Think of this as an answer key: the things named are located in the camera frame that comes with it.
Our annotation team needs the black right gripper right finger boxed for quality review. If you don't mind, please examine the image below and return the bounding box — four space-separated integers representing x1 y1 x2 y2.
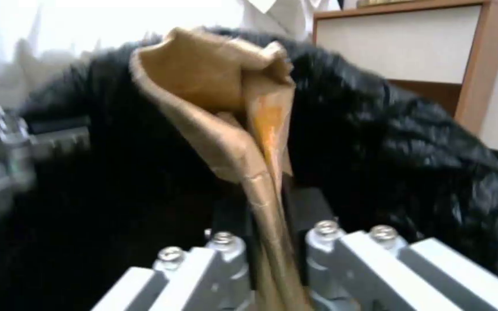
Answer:
284 185 498 311

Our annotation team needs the white curtain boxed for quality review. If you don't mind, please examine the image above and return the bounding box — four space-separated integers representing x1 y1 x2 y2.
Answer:
0 0 315 98

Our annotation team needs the brown paper bag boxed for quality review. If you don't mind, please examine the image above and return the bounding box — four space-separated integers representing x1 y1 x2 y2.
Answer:
130 27 315 311

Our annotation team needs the wooden cabinet with white panel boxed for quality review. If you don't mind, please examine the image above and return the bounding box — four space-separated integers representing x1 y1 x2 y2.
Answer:
312 0 498 133

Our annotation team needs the black plastic trash bag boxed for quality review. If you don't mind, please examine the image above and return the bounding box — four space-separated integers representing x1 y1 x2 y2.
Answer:
0 27 498 311

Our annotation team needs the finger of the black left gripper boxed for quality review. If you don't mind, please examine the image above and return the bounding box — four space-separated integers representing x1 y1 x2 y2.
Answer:
0 99 92 218

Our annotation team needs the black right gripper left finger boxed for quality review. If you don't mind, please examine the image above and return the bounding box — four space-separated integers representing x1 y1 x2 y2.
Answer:
87 207 259 311

